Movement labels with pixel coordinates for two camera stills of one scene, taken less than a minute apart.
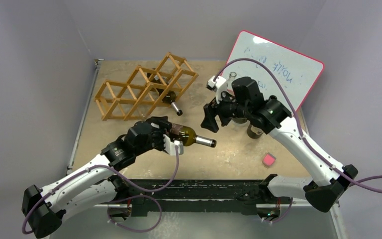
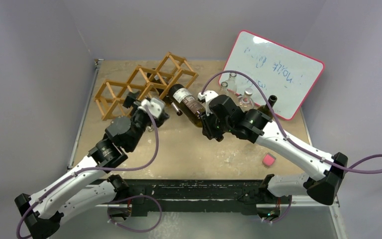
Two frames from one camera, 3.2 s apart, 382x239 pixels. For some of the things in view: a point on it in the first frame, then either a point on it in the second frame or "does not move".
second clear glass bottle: x=232 y=76 does not move
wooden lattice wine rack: x=143 y=92 does not move
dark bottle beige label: x=187 y=135 → x=185 y=101
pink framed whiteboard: x=298 y=72 does not move
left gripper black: x=164 y=127 → x=131 y=99
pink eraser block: x=268 y=160 does not move
